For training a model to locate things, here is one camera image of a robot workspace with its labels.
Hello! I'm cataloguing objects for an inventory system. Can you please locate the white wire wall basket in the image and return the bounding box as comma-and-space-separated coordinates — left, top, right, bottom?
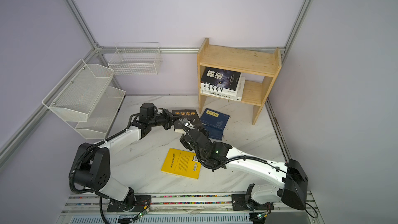
108, 42, 162, 76

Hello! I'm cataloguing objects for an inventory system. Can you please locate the white ventilated cable duct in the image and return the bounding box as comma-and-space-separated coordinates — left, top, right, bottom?
66, 213, 253, 224

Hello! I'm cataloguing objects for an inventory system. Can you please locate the white book with black lettering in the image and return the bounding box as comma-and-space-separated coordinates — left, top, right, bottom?
201, 83, 238, 96

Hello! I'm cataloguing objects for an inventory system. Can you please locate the wooden two-tier bookshelf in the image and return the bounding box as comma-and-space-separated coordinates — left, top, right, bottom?
197, 37, 282, 125

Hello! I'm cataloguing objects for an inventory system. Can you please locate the yellow book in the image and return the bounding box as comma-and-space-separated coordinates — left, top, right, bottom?
161, 148, 201, 180

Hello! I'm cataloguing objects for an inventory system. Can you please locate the white book with photo cover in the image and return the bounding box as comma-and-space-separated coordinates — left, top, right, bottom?
201, 77, 246, 102

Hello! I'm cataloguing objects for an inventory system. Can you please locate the upper dark blue book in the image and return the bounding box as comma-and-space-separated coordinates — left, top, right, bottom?
200, 108, 230, 131

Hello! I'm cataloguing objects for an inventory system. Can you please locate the black book with gold text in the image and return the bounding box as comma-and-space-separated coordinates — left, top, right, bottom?
172, 110, 203, 133

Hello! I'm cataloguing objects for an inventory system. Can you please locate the lower dark blue book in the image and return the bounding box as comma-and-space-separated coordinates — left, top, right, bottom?
206, 127, 223, 141

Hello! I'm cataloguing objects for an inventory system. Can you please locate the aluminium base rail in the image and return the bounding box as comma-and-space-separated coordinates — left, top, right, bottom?
61, 191, 320, 216

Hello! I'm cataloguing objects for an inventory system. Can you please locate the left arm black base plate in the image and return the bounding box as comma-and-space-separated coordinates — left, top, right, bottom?
107, 195, 152, 213

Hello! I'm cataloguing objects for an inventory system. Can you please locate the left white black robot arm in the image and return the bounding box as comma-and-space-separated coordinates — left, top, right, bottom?
68, 103, 181, 207

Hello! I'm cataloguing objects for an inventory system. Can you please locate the white mesh lower wall bin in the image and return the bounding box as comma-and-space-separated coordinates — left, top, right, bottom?
75, 87, 125, 140

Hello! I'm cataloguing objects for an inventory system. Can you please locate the white mesh wall bin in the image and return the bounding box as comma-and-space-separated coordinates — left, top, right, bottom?
42, 59, 114, 122
75, 87, 125, 140

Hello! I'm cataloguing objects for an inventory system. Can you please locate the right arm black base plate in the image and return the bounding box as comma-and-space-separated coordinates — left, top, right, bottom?
231, 194, 274, 212

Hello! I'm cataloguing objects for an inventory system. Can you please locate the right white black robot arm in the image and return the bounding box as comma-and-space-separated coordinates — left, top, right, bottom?
177, 119, 308, 211

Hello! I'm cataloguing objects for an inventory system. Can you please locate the black book with barcode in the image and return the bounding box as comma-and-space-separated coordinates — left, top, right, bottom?
201, 67, 241, 91

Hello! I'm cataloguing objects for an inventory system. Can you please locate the dark blue book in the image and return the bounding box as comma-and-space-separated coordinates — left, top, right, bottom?
200, 108, 230, 131
206, 127, 223, 141

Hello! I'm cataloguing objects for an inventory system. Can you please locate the white mesh upper wall bin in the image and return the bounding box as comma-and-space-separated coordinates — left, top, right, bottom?
42, 59, 114, 122

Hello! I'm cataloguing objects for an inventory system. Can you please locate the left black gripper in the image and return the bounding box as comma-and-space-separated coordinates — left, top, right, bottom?
149, 108, 181, 130

